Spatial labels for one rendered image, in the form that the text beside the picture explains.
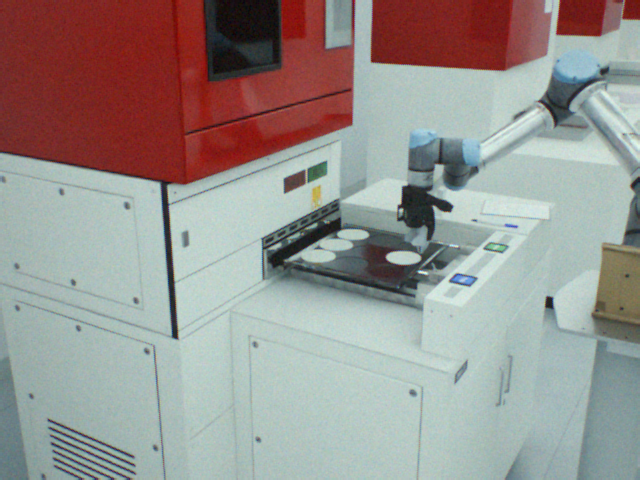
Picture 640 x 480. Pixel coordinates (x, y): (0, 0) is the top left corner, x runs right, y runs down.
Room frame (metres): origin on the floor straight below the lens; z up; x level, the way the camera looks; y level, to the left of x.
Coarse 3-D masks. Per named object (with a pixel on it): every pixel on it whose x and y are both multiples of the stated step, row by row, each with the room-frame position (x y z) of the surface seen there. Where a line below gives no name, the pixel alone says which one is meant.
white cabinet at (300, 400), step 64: (256, 320) 1.70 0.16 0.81; (512, 320) 1.88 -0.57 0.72; (256, 384) 1.70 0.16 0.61; (320, 384) 1.60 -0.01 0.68; (384, 384) 1.50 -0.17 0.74; (448, 384) 1.43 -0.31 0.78; (512, 384) 1.94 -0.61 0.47; (256, 448) 1.70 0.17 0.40; (320, 448) 1.60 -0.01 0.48; (384, 448) 1.50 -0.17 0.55; (448, 448) 1.45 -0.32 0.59; (512, 448) 2.02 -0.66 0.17
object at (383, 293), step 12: (300, 276) 1.95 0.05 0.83; (312, 276) 1.93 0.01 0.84; (324, 276) 1.91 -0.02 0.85; (336, 276) 1.90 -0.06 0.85; (336, 288) 1.88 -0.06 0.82; (348, 288) 1.86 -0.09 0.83; (360, 288) 1.84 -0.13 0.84; (372, 288) 1.82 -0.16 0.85; (384, 288) 1.82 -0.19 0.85; (396, 300) 1.79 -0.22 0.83; (408, 300) 1.77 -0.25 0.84
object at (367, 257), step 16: (320, 240) 2.07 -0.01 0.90; (352, 240) 2.07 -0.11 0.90; (368, 240) 2.07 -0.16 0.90; (384, 240) 2.07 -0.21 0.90; (400, 240) 2.07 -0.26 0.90; (336, 256) 1.93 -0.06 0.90; (352, 256) 1.94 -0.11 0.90; (368, 256) 1.94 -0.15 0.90; (384, 256) 1.94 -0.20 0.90; (352, 272) 1.82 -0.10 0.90; (368, 272) 1.82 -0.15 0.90; (384, 272) 1.82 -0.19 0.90; (400, 272) 1.82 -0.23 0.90
